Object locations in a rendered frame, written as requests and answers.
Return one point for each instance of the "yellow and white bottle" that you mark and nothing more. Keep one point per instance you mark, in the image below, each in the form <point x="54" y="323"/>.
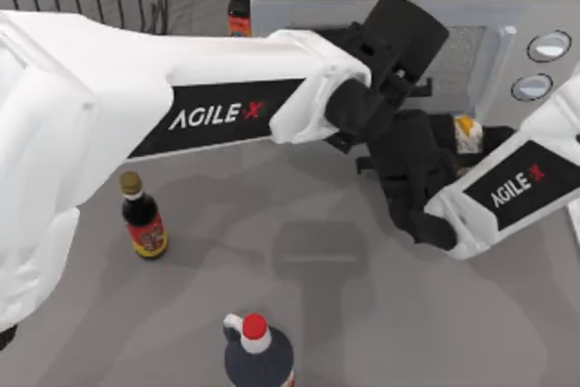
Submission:
<point x="467" y="133"/>

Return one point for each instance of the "microwave oven door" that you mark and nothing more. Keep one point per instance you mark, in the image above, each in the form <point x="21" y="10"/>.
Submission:
<point x="462" y="51"/>

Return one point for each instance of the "grey microwave knob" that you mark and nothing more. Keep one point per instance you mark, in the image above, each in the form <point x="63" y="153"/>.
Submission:
<point x="533" y="87"/>
<point x="548" y="45"/>

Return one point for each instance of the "dark bottle with pink cap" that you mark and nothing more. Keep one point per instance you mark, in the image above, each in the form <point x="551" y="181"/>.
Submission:
<point x="239" y="11"/>

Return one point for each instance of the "dark bottle with red cap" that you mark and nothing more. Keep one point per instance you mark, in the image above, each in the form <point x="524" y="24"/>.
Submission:
<point x="258" y="355"/>

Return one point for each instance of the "dark bottle with gold cap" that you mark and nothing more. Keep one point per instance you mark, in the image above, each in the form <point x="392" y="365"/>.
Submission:
<point x="145" y="224"/>

